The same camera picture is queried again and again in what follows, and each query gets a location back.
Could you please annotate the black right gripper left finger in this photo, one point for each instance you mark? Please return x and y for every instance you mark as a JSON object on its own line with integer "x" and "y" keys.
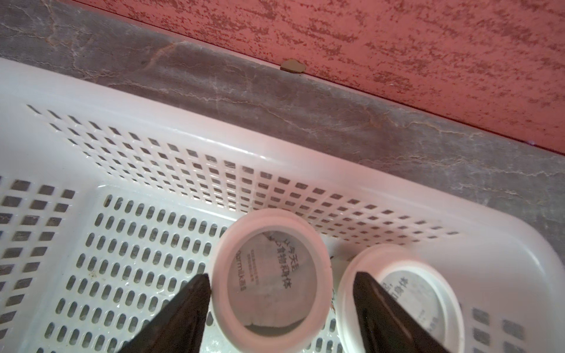
{"x": 179, "y": 327}

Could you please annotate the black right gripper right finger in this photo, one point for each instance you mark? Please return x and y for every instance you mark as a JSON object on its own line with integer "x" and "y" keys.
{"x": 384, "y": 325}

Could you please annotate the white yogurt cup green label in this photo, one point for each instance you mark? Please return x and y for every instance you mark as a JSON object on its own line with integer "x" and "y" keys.
{"x": 271, "y": 282}

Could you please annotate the white perforated plastic basket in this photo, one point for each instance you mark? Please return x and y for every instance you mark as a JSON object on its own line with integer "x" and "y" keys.
{"x": 111, "y": 203}

